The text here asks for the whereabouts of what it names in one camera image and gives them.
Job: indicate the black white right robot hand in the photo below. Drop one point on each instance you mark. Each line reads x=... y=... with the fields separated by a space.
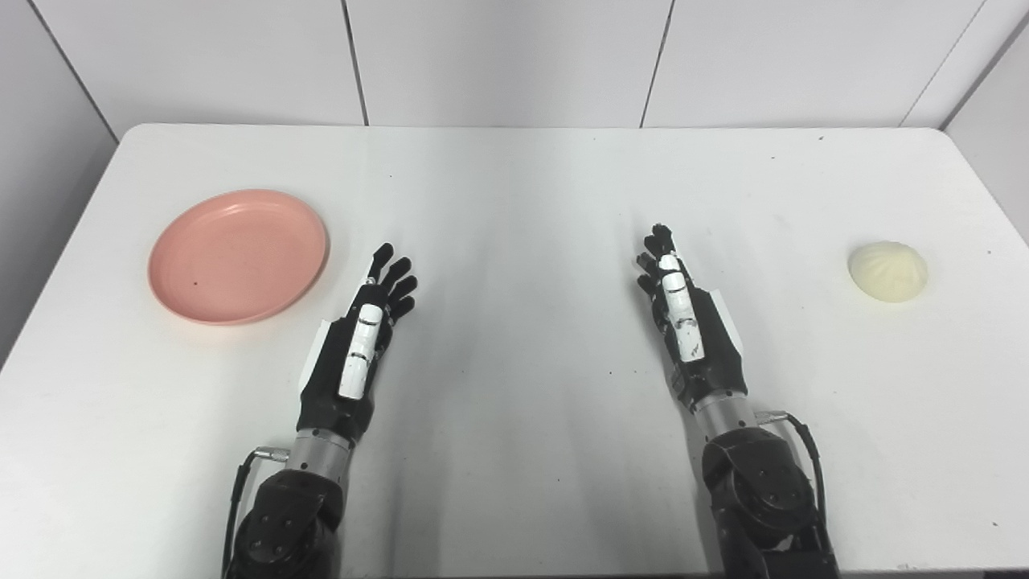
x=711 y=354

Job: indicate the white steamed bun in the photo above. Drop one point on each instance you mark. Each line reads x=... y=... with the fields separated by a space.
x=888 y=272

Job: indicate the pink round plate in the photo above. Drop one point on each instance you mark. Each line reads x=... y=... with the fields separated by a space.
x=237 y=257

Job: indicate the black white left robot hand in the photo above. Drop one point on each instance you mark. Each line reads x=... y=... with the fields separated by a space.
x=331 y=386

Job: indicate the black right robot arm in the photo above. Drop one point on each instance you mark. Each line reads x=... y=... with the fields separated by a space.
x=760 y=490

